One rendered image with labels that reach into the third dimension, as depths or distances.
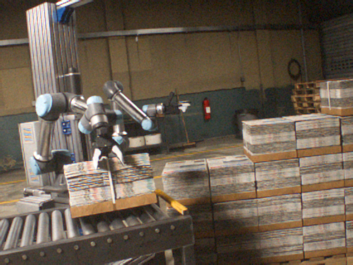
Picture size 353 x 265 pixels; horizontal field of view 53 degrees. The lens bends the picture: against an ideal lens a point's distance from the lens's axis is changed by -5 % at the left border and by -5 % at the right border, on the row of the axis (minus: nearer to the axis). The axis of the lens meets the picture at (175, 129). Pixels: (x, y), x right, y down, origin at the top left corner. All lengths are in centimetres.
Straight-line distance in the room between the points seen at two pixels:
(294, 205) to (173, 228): 112
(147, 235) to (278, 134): 118
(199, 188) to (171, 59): 712
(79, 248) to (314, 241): 162
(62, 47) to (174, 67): 680
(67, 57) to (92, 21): 639
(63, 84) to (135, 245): 144
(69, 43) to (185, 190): 129
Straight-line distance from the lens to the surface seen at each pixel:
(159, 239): 153
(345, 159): 251
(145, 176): 163
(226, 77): 982
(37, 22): 273
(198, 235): 244
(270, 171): 238
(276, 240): 252
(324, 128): 243
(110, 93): 266
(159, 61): 918
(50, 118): 208
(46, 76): 263
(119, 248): 150
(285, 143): 237
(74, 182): 159
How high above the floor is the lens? 130
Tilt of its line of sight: 5 degrees down
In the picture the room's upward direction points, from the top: 6 degrees counter-clockwise
